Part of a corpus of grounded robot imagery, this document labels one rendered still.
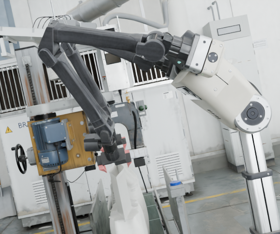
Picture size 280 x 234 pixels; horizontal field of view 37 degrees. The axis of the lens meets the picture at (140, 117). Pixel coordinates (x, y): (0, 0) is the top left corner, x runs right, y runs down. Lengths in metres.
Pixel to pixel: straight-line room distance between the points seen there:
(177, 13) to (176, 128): 1.49
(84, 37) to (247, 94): 0.67
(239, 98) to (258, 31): 5.16
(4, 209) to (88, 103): 5.04
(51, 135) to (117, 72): 2.55
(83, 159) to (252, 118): 1.07
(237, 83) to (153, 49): 0.39
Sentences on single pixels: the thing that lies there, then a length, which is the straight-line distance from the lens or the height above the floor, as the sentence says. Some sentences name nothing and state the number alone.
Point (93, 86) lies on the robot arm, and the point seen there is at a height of 1.45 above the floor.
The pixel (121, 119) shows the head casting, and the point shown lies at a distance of 2.37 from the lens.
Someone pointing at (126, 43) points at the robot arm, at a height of 1.54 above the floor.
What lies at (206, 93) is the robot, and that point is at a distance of 1.59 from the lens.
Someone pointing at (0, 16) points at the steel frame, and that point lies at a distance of 6.28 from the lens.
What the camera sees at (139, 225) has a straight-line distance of 2.01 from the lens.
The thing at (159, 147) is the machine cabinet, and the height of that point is 0.68.
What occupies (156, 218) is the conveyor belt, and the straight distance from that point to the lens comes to 3.40.
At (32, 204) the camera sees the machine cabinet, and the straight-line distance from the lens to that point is 5.37.
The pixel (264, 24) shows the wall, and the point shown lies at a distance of 6.85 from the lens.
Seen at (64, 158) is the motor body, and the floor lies 1.11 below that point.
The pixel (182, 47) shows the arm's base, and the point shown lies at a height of 1.49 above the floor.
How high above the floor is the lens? 1.36
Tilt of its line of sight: 3 degrees down
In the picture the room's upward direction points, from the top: 12 degrees counter-clockwise
